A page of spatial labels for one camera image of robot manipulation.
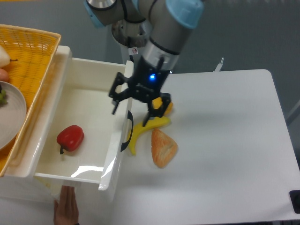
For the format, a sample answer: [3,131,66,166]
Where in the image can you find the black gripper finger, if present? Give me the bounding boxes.
[142,93,171,127]
[108,72,130,115]

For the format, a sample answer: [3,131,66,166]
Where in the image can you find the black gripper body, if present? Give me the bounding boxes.
[127,56,170,103]

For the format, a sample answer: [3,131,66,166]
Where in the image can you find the red bell pepper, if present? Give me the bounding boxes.
[56,125,84,155]

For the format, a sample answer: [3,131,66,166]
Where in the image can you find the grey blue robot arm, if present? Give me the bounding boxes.
[84,0,204,126]

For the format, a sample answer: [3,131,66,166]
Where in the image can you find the yellow bell pepper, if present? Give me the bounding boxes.
[152,97,173,116]

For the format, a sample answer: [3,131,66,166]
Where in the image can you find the white open upper drawer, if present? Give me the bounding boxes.
[35,58,134,191]

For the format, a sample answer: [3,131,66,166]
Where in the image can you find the person hand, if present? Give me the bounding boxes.
[53,186,79,225]

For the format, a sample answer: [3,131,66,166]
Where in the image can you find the yellow banana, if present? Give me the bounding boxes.
[128,116,171,156]

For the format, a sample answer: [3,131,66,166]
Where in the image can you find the orange bread piece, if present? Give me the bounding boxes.
[151,128,178,168]

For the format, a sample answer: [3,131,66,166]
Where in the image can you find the yellow woven basket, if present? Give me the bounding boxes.
[0,24,61,176]

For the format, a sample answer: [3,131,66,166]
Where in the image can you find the grey plate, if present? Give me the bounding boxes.
[0,82,27,149]

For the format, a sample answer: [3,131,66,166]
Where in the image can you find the pink sausage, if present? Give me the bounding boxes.
[0,68,9,82]

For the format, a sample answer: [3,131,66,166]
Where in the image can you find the green grapes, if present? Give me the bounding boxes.
[0,89,8,105]

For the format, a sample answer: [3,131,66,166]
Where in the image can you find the white pear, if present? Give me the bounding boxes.
[0,46,18,68]

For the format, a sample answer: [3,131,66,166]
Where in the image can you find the black corner object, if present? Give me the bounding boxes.
[289,190,300,214]

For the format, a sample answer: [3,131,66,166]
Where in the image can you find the black drawer handle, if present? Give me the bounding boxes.
[120,110,134,152]

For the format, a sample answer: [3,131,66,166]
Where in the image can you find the white table bracket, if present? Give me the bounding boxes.
[214,57,224,72]

